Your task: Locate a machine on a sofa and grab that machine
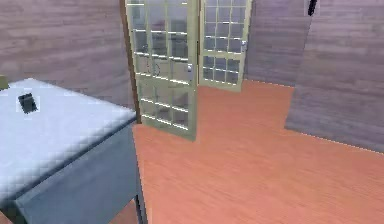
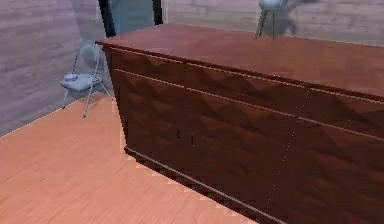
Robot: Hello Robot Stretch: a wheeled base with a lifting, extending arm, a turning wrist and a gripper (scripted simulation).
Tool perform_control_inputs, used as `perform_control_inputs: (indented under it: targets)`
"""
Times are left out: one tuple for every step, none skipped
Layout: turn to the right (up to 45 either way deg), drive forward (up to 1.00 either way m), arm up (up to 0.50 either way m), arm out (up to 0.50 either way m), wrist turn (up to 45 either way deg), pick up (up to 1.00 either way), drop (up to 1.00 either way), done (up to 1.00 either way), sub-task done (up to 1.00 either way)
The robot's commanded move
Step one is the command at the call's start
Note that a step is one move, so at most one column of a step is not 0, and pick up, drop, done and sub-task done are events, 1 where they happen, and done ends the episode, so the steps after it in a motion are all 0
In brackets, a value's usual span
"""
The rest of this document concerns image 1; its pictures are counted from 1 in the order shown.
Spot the pale green glass-paned door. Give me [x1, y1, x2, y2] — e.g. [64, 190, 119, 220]
[125, 0, 200, 141]
[198, 0, 253, 93]

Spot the grey-blue table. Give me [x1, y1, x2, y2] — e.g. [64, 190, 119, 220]
[0, 77, 149, 224]

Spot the small black flat device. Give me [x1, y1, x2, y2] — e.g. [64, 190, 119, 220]
[17, 92, 39, 115]

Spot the black wall fixture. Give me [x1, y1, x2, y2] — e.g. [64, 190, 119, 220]
[307, 0, 318, 17]

